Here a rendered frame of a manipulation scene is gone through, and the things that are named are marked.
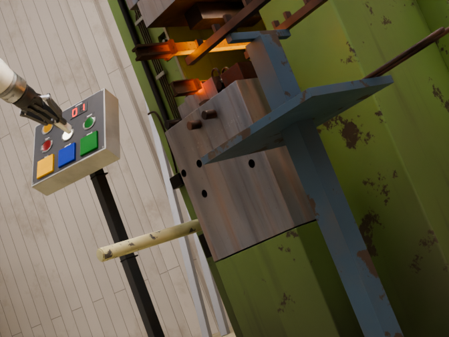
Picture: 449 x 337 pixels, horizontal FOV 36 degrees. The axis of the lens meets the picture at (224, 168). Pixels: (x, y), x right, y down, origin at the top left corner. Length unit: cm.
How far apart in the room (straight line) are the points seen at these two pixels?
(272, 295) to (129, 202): 499
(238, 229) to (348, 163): 38
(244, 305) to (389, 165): 62
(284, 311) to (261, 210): 30
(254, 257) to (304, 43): 64
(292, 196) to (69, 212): 553
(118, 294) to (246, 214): 515
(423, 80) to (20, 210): 606
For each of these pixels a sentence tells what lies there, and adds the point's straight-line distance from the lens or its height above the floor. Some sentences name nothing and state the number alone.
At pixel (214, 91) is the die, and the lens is 215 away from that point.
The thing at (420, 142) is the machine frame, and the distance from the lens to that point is 203.
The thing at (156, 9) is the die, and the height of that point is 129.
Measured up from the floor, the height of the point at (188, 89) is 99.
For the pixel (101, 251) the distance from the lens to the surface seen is 223.
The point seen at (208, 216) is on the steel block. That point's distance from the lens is 217.
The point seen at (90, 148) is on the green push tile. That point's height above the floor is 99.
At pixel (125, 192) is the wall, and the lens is 698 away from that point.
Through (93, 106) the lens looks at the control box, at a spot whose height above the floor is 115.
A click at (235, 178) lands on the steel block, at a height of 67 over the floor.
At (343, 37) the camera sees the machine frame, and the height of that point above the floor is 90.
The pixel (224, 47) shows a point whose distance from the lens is 183.
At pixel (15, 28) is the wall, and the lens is 790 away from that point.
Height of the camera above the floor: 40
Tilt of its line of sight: 9 degrees up
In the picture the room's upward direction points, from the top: 22 degrees counter-clockwise
